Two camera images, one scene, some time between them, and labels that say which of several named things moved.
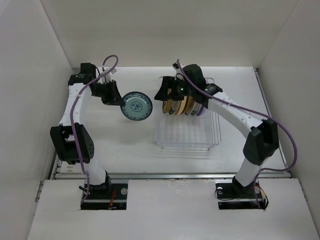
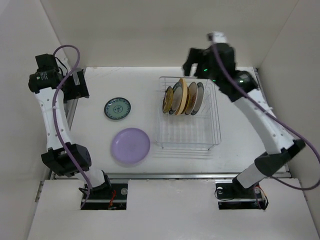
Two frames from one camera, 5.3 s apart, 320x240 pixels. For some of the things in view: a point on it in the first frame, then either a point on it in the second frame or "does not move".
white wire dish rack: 187,132 does not move
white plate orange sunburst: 190,105 does not move
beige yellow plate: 181,106 does not move
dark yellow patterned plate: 167,106 does not move
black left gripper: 114,98 -> 78,91
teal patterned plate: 138,106 -> 117,108
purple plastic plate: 202,111 -> 130,145
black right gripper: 168,82 -> 195,56
